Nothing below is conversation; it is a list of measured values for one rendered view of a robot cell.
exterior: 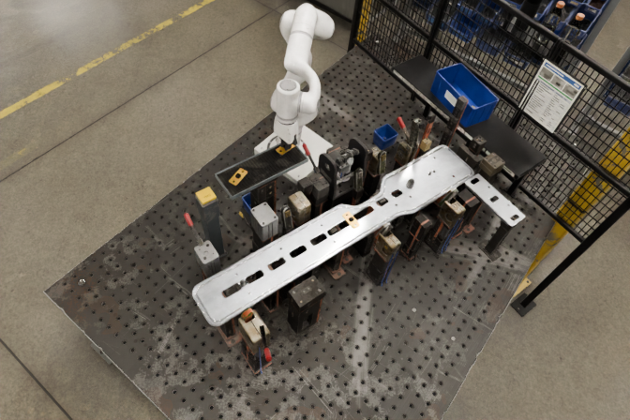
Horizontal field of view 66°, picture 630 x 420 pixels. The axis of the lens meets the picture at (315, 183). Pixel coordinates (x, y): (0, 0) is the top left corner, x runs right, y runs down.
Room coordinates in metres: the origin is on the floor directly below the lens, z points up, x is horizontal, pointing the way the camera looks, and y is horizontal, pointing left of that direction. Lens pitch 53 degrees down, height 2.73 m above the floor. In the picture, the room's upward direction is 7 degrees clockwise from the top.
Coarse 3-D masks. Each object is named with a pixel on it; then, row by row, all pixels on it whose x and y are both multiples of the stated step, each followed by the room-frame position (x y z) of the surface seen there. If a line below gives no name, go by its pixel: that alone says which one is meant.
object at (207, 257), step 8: (200, 248) 0.88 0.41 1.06; (208, 248) 0.89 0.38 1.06; (200, 256) 0.85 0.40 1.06; (208, 256) 0.86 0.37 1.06; (216, 256) 0.86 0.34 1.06; (200, 264) 0.86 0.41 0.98; (208, 264) 0.83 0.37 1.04; (216, 264) 0.85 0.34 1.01; (208, 272) 0.83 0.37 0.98; (216, 272) 0.85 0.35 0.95
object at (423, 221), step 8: (416, 224) 1.18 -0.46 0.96; (424, 224) 1.17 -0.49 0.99; (416, 232) 1.17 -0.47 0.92; (424, 232) 1.15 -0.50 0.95; (408, 240) 1.19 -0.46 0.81; (416, 240) 1.16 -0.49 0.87; (400, 248) 1.20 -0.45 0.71; (408, 248) 1.17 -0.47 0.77; (416, 248) 1.17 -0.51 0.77; (408, 256) 1.16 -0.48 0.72; (416, 256) 1.17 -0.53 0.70
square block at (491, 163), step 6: (492, 156) 1.55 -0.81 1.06; (498, 156) 1.56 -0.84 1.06; (486, 162) 1.51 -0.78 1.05; (492, 162) 1.51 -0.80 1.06; (498, 162) 1.51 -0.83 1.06; (504, 162) 1.52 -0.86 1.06; (480, 168) 1.52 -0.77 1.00; (486, 168) 1.50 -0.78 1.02; (492, 168) 1.48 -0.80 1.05; (498, 168) 1.49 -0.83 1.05; (474, 174) 1.53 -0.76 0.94; (480, 174) 1.51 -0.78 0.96; (486, 174) 1.49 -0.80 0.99; (492, 174) 1.48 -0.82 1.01; (474, 180) 1.52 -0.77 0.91; (492, 180) 1.51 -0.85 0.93
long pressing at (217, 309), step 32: (416, 160) 1.51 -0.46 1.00; (448, 160) 1.54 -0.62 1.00; (384, 192) 1.31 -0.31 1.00; (416, 192) 1.33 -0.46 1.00; (320, 224) 1.10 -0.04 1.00; (384, 224) 1.14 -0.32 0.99; (256, 256) 0.91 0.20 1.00; (288, 256) 0.93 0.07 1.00; (320, 256) 0.95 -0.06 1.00; (224, 288) 0.76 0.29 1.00; (256, 288) 0.78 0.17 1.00; (224, 320) 0.64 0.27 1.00
